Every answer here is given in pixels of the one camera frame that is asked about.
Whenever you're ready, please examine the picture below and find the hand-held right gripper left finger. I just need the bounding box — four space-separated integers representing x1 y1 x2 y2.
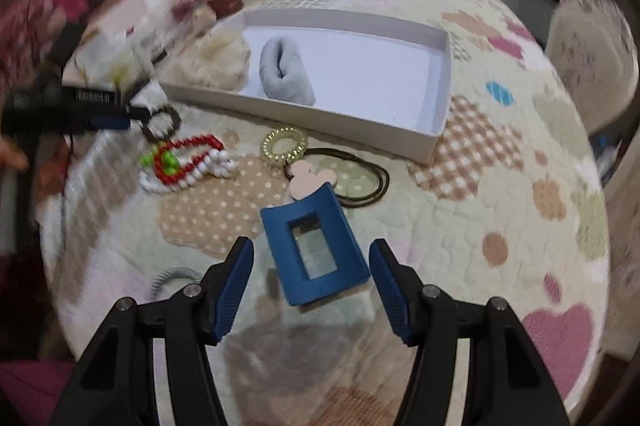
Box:
50 236 256 426

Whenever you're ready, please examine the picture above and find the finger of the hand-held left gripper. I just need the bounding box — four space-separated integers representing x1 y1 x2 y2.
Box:
60 105 152 132

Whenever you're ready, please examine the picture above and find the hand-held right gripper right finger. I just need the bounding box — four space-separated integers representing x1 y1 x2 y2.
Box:
369 238 571 426

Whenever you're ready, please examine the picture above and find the grey glitter hair tie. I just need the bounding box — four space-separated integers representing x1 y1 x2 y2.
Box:
150 267 203 302

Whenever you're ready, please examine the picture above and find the brown bead bracelet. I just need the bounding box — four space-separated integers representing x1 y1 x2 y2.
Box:
140 103 182 142

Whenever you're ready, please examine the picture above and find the green bead bracelet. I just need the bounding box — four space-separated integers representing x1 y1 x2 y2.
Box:
141 146 181 175

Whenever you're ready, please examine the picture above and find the blue hair claw clip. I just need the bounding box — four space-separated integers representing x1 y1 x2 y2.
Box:
260 186 372 307

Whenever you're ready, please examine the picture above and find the red bead bracelet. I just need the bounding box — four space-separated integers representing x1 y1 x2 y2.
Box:
152 133 226 185

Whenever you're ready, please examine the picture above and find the white bead bracelet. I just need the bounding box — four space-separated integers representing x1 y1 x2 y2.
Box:
139 148 239 195

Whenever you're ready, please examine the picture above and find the cream dotted scrunchie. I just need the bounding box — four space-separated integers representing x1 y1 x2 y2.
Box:
192 31 252 90

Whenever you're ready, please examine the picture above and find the brown hair tie pink charm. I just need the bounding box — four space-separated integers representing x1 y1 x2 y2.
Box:
284 147 391 210

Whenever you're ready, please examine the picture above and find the gold spiral hair tie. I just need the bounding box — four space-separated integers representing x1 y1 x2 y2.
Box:
262 126 309 166

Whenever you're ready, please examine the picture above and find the white cardboard box tray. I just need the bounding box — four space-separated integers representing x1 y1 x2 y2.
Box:
160 8 453 165

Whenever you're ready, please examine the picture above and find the person's left hand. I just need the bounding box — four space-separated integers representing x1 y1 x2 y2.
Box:
0 138 29 171

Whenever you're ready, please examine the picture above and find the patchwork quilt table cover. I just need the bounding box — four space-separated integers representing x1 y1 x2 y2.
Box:
42 0 612 426

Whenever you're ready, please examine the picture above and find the grey scrunchie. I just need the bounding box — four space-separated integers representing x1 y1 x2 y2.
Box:
259 37 317 108

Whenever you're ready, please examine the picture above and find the cream floral chair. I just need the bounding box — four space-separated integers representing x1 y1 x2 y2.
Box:
545 0 640 135

